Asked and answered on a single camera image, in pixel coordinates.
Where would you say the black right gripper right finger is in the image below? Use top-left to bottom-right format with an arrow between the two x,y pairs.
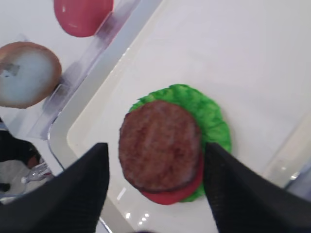
203,143 -> 311,233

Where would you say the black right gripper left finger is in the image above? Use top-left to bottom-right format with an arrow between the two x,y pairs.
0,143 -> 110,233

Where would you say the brown meat patty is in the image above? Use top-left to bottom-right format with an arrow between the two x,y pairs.
119,100 -> 202,193

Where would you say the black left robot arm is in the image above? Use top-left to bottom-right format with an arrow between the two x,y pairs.
0,119 -> 41,169

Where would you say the red tomato slice on tray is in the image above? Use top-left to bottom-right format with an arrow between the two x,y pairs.
139,152 -> 204,205

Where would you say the green lettuce leaf on tray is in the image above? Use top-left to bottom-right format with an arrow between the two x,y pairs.
129,84 -> 232,202

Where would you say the standing red tomato slice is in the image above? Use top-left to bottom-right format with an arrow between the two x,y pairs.
53,0 -> 114,37

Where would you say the clear plastic water bottle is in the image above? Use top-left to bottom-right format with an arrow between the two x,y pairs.
21,162 -> 52,184

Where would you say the standing bun half white face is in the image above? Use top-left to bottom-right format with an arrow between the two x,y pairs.
0,42 -> 62,109

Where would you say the white rectangular metal tray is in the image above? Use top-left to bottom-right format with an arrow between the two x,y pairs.
50,0 -> 311,233

